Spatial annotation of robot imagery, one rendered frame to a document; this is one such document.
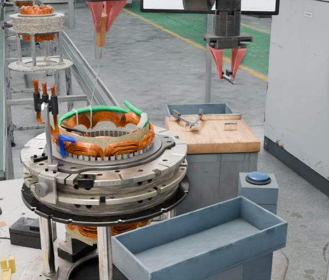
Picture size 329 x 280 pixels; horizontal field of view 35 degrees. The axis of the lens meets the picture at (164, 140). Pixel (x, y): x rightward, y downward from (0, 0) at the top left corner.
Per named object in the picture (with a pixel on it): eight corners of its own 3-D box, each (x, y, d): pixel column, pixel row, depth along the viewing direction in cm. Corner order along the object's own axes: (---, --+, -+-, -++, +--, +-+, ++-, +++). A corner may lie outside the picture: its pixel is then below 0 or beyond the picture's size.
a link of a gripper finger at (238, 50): (208, 76, 122) (209, 35, 119) (238, 74, 123) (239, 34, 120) (214, 82, 116) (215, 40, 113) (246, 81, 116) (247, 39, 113)
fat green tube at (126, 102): (123, 108, 109) (122, 99, 108) (141, 107, 110) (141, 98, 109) (132, 130, 96) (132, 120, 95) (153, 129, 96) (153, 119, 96)
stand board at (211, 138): (165, 125, 130) (165, 116, 129) (239, 123, 132) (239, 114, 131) (173, 154, 112) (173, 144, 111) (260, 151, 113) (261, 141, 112)
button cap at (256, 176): (248, 183, 99) (249, 178, 99) (247, 174, 103) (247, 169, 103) (269, 183, 99) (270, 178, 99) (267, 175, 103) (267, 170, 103)
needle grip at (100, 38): (94, 43, 95) (96, 13, 91) (103, 42, 95) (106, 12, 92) (96, 47, 94) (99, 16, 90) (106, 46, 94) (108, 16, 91)
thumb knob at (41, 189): (39, 193, 89) (38, 180, 88) (50, 196, 88) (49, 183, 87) (34, 196, 88) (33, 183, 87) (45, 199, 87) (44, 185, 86)
